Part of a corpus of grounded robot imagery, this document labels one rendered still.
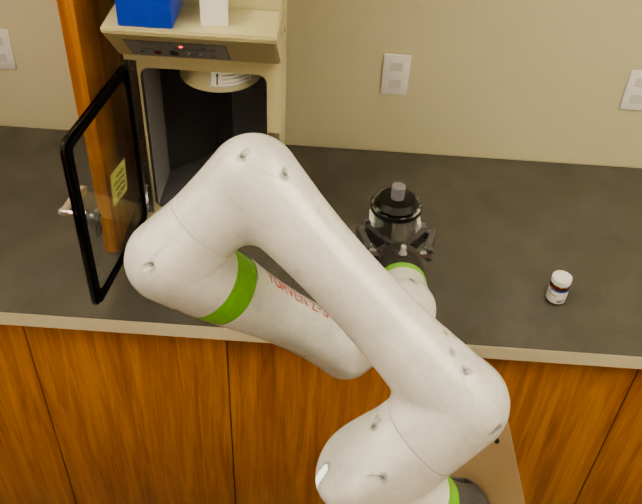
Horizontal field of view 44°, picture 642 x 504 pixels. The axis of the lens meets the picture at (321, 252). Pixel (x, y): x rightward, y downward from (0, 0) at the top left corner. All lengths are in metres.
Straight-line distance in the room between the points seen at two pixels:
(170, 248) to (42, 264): 0.87
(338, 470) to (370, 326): 0.21
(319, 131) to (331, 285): 1.23
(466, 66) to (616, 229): 0.56
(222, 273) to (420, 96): 1.17
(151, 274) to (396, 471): 0.41
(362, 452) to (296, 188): 0.36
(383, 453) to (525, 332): 0.75
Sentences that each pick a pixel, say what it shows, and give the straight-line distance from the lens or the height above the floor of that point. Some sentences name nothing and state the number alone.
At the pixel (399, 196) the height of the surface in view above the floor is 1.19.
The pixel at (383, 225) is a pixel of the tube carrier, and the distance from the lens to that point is 1.63.
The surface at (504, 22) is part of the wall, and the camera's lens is 2.07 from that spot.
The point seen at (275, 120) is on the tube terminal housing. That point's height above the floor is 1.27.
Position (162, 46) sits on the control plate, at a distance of 1.56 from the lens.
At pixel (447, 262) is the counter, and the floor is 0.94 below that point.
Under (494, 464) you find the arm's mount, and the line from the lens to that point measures 1.27.
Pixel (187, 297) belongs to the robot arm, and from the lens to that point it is 1.08.
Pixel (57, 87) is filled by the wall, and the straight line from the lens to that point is 2.30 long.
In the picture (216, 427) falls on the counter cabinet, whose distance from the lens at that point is 2.00.
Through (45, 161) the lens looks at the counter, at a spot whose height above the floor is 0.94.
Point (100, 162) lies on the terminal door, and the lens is 1.59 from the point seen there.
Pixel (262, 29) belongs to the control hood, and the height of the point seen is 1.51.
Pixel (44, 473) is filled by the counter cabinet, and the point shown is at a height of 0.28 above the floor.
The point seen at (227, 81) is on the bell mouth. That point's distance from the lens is 1.69.
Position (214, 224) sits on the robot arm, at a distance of 1.02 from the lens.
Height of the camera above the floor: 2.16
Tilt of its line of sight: 41 degrees down
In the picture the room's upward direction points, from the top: 3 degrees clockwise
